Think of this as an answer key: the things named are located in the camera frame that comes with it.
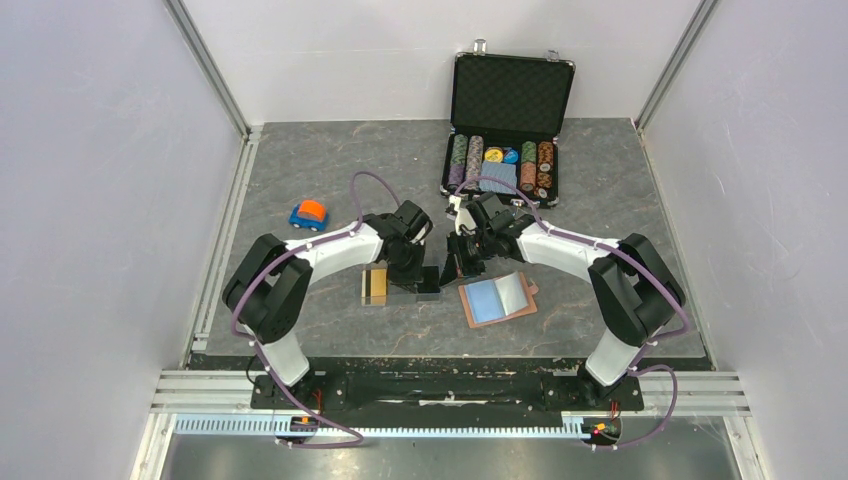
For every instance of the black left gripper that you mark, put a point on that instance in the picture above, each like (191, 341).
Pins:
(414, 276)

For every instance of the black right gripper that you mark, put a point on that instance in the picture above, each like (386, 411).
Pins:
(456, 259)

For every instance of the black credit card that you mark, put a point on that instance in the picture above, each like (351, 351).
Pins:
(429, 282)

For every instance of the tan leather card holder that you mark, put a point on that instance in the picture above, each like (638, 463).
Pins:
(493, 301)

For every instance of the clear acrylic card box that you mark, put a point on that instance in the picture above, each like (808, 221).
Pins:
(398, 295)

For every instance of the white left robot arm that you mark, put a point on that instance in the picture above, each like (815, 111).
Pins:
(266, 293)

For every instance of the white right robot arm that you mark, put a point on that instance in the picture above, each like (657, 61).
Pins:
(635, 290)

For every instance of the orange credit card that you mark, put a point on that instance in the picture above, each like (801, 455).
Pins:
(376, 286)

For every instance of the blue orange toy car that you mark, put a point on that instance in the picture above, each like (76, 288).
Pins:
(309, 214)

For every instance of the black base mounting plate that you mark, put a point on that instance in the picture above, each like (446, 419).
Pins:
(347, 391)

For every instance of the black poker chip case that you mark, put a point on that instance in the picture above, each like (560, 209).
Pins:
(513, 103)

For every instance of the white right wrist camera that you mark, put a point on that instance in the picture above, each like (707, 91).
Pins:
(458, 213)

